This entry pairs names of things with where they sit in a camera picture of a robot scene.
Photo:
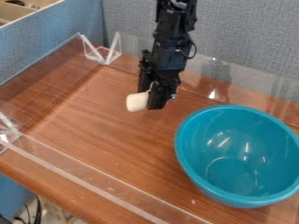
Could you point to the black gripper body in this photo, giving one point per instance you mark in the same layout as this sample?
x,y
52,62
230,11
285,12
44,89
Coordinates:
x,y
165,61

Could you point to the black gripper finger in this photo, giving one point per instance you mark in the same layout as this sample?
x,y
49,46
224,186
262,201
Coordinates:
x,y
145,79
158,95

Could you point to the white brown toy mushroom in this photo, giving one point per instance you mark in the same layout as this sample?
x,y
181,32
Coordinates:
x,y
136,101

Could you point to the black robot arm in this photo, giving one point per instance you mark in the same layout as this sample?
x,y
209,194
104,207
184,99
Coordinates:
x,y
174,21

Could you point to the blue plastic bowl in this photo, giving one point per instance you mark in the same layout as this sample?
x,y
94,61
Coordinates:
x,y
238,155

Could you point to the clear acrylic back barrier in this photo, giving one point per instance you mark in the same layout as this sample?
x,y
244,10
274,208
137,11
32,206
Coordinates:
x,y
233,84

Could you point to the clear acrylic barrier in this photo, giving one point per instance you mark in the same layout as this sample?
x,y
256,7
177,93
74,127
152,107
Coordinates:
x,y
33,91
134,200
233,84

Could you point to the clear acrylic left barrier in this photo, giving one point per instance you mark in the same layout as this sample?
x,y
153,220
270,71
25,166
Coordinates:
x,y
33,91

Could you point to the clear acrylic front barrier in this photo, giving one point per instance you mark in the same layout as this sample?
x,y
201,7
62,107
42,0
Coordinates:
x,y
134,200

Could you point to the wooden shelf unit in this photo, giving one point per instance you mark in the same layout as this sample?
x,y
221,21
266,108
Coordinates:
x,y
14,10

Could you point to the clear acrylic corner bracket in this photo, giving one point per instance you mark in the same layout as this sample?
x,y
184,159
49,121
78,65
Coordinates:
x,y
100,54

